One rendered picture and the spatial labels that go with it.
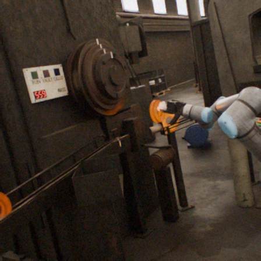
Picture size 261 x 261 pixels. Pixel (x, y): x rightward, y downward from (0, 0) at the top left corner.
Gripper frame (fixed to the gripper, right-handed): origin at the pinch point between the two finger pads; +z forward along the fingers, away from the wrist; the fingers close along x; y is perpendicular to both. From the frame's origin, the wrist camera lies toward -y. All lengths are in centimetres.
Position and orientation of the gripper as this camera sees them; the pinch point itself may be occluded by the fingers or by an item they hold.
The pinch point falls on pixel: (157, 108)
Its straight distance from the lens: 210.5
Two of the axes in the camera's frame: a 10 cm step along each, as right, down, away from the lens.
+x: -5.6, 2.6, -7.9
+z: -8.3, -2.2, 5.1
